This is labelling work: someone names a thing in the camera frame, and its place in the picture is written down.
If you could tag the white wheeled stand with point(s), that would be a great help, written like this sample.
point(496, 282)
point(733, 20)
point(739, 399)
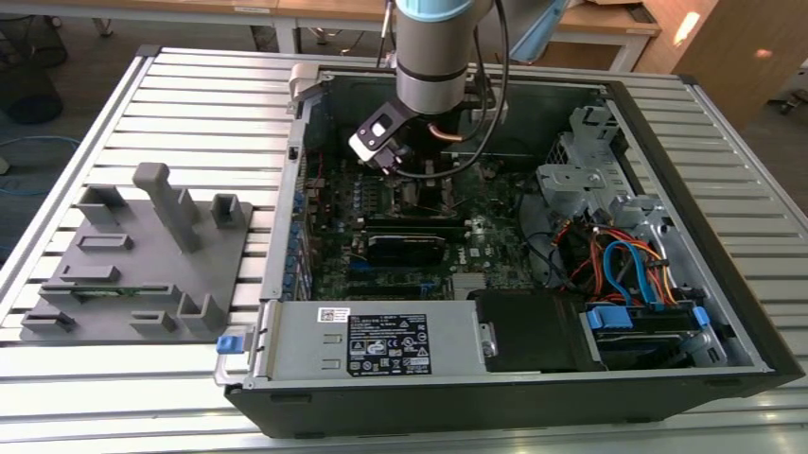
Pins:
point(796, 82)

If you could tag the black round part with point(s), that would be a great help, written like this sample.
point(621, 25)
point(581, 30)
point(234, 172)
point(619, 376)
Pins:
point(342, 142)

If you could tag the silver metal drive cage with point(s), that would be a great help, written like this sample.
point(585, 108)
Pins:
point(568, 179)

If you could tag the wooden cabinet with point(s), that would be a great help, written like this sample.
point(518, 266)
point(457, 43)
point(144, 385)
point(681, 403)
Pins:
point(745, 47)

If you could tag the green motherboard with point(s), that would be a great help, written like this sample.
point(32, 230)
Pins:
point(498, 246)

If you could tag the silver chipset heatsink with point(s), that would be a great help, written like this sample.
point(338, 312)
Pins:
point(468, 281)

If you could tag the grey parts rack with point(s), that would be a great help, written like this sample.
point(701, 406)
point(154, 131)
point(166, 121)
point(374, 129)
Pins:
point(158, 284)

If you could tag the black RAM slot bank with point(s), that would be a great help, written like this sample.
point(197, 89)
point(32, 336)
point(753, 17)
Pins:
point(410, 227)

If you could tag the black CPU socket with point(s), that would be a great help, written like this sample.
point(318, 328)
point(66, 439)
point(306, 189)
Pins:
point(404, 198)

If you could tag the hard disk in blue carrier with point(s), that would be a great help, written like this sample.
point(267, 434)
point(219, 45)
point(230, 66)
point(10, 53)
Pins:
point(609, 319)

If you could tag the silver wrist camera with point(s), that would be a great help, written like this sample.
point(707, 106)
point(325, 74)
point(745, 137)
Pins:
point(373, 137)

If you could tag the blue plastic latch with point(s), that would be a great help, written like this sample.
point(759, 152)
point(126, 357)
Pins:
point(229, 345)

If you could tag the black open PC case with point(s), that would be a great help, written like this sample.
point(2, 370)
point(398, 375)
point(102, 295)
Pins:
point(442, 406)

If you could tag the pale blue teach pendant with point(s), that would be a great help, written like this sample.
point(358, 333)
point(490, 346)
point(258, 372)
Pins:
point(533, 42)

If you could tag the black graphics card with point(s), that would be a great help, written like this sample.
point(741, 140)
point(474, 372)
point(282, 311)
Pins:
point(404, 250)

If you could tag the black expansion slot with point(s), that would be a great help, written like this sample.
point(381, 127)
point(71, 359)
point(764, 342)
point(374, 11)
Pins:
point(385, 291)

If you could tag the green RAM stick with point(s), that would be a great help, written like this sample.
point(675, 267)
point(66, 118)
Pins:
point(100, 293)

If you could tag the black plastic shroud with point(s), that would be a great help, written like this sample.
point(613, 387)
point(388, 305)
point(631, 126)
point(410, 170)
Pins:
point(537, 331)

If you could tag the silver power supply unit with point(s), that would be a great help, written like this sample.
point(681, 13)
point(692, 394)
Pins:
point(297, 340)

